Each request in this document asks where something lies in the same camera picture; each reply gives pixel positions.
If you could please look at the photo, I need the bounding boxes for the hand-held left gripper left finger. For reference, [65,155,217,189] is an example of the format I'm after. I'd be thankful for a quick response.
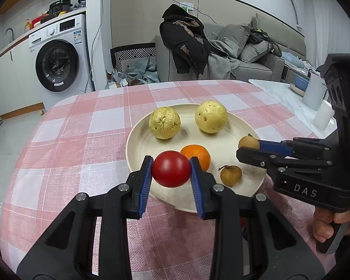
[16,155,154,280]

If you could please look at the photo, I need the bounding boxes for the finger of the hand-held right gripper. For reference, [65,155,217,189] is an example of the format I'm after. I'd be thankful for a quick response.
[258,137,339,160]
[236,147,333,170]

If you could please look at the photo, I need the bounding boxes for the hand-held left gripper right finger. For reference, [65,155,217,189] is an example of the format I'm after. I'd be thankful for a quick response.
[189,157,326,280]

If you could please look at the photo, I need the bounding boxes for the brown longan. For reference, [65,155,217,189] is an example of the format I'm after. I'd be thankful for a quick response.
[238,134,261,150]
[219,165,242,186]

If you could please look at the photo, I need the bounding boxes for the orange mandarin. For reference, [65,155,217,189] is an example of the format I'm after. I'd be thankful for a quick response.
[180,145,211,172]

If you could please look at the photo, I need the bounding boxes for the red tomato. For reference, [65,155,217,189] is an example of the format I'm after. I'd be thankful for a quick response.
[152,150,191,188]

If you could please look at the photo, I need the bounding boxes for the cream round plate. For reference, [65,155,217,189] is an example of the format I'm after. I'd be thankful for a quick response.
[125,103,267,213]

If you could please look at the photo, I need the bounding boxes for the yellow guava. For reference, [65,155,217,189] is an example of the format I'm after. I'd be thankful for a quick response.
[148,107,181,140]
[195,100,228,134]

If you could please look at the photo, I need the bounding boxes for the person's right hand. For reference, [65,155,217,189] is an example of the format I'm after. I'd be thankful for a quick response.
[313,208,350,243]

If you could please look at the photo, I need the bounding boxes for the white cup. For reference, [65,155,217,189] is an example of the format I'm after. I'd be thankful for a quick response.
[313,101,335,130]

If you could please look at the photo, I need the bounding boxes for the white marble table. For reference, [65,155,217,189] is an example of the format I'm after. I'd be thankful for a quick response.
[248,79,337,139]

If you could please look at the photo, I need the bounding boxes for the white kettle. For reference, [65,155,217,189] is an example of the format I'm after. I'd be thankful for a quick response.
[303,71,327,111]

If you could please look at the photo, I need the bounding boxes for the blue container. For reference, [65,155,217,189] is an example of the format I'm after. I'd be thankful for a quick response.
[294,74,310,92]

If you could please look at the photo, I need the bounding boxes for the pink checked tablecloth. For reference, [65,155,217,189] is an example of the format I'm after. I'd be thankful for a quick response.
[0,79,337,280]

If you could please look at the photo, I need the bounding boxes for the grey sofa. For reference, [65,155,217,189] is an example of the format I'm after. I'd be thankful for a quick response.
[155,14,307,83]

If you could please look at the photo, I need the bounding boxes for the light blue cloth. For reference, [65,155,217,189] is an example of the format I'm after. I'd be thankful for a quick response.
[281,52,305,67]

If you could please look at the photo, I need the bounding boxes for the grey blanket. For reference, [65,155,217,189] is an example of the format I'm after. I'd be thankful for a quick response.
[207,39,241,80]

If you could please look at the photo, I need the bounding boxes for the small grey cushion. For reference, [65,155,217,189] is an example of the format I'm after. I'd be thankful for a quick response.
[239,39,275,63]

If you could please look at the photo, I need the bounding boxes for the dark clothes pile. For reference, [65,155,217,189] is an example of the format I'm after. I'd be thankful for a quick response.
[249,28,282,56]

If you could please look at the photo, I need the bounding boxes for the pale blue crumpled sheets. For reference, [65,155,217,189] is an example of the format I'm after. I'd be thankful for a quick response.
[106,58,159,89]

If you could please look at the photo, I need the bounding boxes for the large grey cushion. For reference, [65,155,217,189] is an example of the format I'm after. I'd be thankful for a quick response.
[219,23,251,59]

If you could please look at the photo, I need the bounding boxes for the black jacket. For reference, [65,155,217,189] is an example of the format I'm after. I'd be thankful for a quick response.
[159,4,212,79]

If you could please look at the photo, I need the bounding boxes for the white curtain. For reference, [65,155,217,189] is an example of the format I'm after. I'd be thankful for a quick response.
[306,0,350,67]

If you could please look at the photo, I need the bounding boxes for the white washing machine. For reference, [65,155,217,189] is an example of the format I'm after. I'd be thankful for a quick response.
[28,14,91,93]

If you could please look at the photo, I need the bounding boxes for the white base cabinets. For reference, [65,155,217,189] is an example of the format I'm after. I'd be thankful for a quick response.
[0,39,44,118]

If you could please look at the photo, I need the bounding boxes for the black pressure cooker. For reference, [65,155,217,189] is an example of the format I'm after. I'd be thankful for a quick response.
[49,0,73,16]

